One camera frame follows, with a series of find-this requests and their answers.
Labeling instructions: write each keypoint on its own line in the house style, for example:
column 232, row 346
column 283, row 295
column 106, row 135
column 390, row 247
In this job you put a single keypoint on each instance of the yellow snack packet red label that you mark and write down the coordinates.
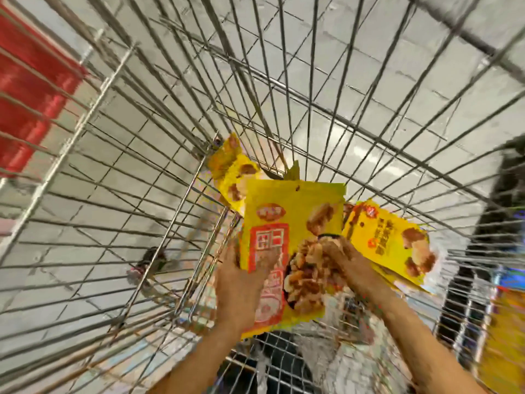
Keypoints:
column 287, row 201

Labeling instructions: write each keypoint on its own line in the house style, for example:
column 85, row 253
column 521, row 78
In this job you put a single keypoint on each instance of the dark trousers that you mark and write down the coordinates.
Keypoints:
column 283, row 365

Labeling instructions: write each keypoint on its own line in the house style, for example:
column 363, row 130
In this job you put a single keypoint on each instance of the black display stand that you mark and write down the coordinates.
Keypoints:
column 504, row 209

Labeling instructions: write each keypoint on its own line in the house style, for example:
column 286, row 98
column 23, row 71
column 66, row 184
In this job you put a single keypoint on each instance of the person's right fingers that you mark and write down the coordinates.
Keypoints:
column 334, row 250

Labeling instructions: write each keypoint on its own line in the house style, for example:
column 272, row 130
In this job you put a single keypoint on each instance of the person's left forearm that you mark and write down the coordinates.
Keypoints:
column 201, row 365

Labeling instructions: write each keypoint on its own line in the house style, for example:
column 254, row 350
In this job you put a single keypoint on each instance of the person's right hand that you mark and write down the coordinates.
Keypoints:
column 357, row 270

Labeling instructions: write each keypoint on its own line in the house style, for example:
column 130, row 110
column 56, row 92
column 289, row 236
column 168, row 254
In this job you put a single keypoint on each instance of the yellow product display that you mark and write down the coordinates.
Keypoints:
column 506, row 344

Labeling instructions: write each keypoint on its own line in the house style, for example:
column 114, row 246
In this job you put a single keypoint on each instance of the person's left hand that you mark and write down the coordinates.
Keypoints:
column 238, row 295

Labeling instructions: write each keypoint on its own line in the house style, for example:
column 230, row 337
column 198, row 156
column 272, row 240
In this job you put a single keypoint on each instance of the grey cart wheel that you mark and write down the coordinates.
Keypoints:
column 152, row 258

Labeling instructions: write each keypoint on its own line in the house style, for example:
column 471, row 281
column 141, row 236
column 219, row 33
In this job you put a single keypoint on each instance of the red store fixture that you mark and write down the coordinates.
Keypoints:
column 28, row 77

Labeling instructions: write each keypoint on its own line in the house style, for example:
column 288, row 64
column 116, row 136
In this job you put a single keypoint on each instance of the person's left thumb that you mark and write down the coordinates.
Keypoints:
column 270, row 260

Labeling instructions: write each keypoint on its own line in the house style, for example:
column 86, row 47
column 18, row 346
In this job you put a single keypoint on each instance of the white patterned shirt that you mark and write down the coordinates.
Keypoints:
column 357, row 356

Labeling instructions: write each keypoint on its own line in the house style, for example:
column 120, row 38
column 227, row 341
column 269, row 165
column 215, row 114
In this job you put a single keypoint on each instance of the person's right forearm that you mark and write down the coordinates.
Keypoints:
column 426, row 348

